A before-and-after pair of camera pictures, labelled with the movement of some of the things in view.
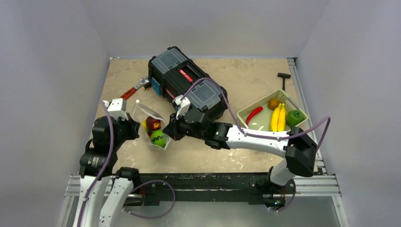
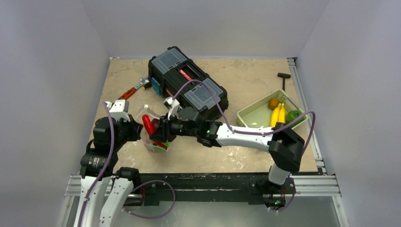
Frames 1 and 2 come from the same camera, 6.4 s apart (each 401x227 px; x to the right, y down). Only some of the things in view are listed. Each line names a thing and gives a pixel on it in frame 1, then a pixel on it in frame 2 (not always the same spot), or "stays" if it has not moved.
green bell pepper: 293,117 stays
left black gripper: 133,125 stays
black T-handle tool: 284,76 stays
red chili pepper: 253,113 → 151,126
